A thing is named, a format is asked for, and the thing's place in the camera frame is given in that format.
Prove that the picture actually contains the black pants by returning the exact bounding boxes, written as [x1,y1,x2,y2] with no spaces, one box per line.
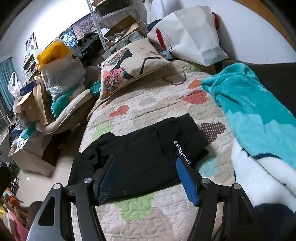
[68,114,209,200]

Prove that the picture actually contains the heart pattern quilt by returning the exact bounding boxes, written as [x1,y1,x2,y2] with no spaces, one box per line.
[70,59,237,241]

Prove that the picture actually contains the teal white fleece blanket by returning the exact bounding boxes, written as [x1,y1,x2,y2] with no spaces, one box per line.
[201,63,295,240]

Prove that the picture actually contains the beige folded mattress pad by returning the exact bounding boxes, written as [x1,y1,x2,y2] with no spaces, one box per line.
[35,89,95,135]

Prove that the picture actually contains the cardboard box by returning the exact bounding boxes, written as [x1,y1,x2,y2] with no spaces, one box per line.
[16,78,54,126]

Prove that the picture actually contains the teal tissue pack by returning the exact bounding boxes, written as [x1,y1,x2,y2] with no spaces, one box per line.
[90,80,101,97]

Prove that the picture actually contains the clear plastic bag bundle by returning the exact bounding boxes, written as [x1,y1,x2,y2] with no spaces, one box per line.
[41,55,86,101]

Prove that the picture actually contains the white bookshelf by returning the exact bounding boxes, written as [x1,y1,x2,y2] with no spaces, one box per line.
[22,53,39,81]

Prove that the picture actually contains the blue curtain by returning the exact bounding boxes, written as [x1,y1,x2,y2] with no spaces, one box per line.
[0,57,15,111]

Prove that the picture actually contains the floral woman print pillow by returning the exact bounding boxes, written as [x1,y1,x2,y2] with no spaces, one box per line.
[99,38,170,100]

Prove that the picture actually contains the yellow bag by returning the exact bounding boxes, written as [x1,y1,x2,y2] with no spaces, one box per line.
[37,39,72,69]

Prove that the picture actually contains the black clothes pile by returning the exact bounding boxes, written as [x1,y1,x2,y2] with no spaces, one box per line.
[72,33,103,67]

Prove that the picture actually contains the white paper shopping bag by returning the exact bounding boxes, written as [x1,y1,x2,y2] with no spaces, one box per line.
[147,6,228,67]

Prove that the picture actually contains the metal storage shelf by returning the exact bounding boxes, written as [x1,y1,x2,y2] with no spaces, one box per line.
[86,1,147,50]

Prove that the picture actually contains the dark framed wall picture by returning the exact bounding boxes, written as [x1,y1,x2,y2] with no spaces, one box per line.
[71,14,96,40]

